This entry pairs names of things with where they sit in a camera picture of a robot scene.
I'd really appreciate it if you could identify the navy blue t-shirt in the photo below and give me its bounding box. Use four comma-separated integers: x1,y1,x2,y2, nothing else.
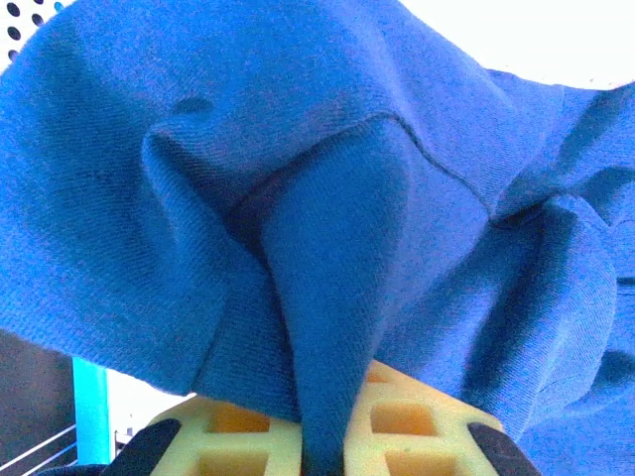
0,0,635,476

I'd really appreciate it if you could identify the lavender plastic basket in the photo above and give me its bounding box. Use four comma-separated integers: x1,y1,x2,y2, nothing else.
0,0,68,68

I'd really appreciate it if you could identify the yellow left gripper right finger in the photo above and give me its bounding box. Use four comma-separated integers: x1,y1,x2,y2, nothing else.
341,359,542,476

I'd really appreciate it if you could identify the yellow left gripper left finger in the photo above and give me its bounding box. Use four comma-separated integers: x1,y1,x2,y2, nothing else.
116,396,304,476

